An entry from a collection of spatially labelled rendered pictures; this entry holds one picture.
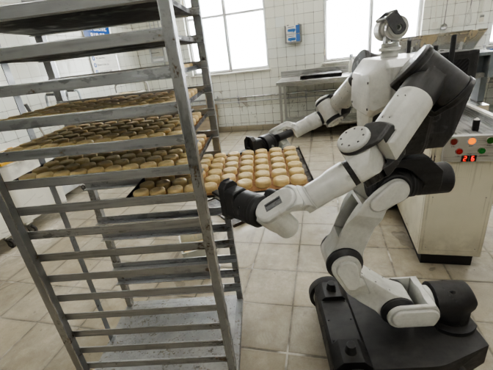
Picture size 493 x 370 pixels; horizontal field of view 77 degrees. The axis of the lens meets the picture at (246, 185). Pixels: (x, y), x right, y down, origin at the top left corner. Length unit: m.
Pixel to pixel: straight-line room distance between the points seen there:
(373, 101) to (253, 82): 4.74
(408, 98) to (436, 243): 1.49
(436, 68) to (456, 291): 0.99
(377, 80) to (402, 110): 0.23
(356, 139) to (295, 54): 4.85
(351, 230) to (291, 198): 0.54
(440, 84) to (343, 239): 0.64
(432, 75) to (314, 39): 4.71
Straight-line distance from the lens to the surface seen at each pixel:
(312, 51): 5.53
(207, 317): 1.70
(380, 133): 0.74
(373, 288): 1.43
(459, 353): 1.62
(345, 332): 1.54
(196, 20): 1.29
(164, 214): 1.51
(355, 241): 1.26
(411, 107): 0.81
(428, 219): 2.11
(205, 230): 0.97
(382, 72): 1.00
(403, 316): 1.50
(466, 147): 1.95
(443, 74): 0.90
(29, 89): 1.04
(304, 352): 1.71
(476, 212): 2.16
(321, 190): 0.74
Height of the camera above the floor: 1.35
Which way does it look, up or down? 23 degrees down
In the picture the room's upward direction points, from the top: 7 degrees counter-clockwise
